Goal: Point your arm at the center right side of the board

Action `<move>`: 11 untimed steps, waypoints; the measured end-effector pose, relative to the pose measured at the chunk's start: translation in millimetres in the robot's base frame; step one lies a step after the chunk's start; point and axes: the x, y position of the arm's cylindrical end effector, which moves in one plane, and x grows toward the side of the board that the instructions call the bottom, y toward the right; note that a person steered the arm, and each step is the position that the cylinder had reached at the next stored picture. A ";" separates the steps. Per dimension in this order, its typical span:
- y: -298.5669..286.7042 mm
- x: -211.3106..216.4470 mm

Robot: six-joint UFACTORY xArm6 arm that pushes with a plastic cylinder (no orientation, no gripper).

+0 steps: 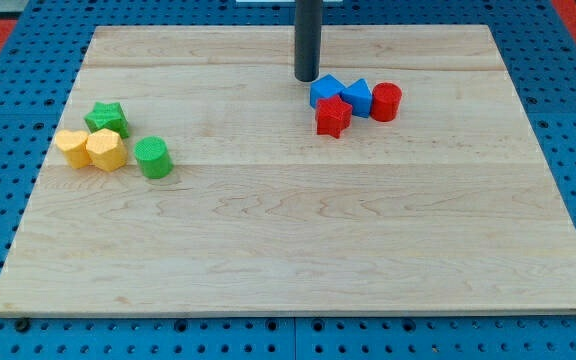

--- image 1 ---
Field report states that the black cylindrical robot arm rod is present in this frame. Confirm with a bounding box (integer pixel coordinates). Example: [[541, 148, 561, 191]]
[[294, 0, 323, 82]]

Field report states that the light wooden board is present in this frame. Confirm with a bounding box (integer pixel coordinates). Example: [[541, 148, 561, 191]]
[[0, 25, 576, 318]]

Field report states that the red star block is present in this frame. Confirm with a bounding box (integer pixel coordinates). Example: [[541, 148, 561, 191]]
[[315, 95, 353, 139]]

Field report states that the blue cube block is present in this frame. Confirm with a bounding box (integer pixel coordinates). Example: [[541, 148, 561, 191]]
[[309, 74, 346, 108]]

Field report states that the blue triangular prism block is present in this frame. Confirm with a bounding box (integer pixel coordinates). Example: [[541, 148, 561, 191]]
[[340, 78, 372, 118]]

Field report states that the red cylinder block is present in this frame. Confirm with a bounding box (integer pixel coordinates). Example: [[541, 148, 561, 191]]
[[370, 82, 403, 122]]

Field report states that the green cylinder block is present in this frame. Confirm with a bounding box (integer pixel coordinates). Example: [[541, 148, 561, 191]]
[[133, 136, 173, 179]]

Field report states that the yellow hexagon block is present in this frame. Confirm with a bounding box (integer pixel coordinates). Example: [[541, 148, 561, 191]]
[[86, 129, 128, 172]]

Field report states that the green star block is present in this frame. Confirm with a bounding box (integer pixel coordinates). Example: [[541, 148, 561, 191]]
[[84, 102, 130, 139]]

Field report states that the yellow heart block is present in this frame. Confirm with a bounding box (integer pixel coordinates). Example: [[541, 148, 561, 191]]
[[54, 130, 91, 169]]

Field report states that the blue perforated base mat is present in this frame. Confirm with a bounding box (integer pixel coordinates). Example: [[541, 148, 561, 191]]
[[0, 1, 576, 359]]

